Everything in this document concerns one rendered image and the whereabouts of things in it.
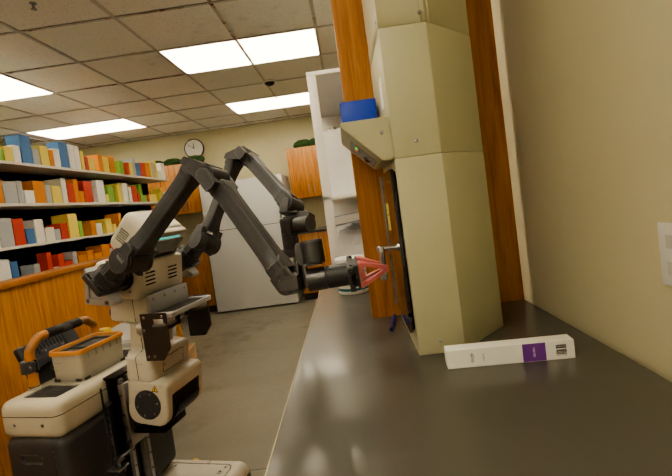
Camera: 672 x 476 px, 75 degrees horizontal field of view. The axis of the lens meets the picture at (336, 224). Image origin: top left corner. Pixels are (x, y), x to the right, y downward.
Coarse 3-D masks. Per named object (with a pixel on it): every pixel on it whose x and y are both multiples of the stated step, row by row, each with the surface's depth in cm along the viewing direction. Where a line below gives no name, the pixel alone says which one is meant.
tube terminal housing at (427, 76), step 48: (384, 48) 100; (432, 48) 100; (384, 96) 104; (432, 96) 100; (432, 144) 101; (480, 144) 113; (432, 192) 101; (480, 192) 112; (432, 240) 102; (480, 240) 111; (432, 288) 102; (480, 288) 109; (432, 336) 103; (480, 336) 108
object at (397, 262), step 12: (384, 180) 120; (384, 192) 126; (396, 204) 102; (396, 216) 102; (396, 228) 105; (396, 240) 109; (396, 252) 113; (396, 264) 118; (396, 276) 123; (396, 288) 129; (408, 300) 104; (408, 312) 104; (408, 324) 107
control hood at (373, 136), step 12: (360, 120) 101; (372, 120) 101; (384, 120) 101; (348, 132) 101; (360, 132) 101; (372, 132) 101; (384, 132) 101; (348, 144) 121; (360, 144) 104; (372, 144) 101; (384, 144) 101; (372, 156) 108; (384, 156) 101
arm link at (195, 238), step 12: (228, 156) 177; (228, 168) 176; (240, 168) 179; (216, 204) 173; (216, 216) 173; (204, 228) 170; (216, 228) 174; (192, 240) 171; (204, 240) 169; (216, 252) 175
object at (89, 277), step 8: (104, 264) 136; (88, 272) 133; (96, 272) 133; (104, 272) 132; (112, 272) 132; (88, 280) 131; (96, 280) 132; (104, 280) 132; (112, 280) 133; (120, 280) 135; (96, 288) 131; (104, 288) 133; (112, 288) 134; (120, 288) 138
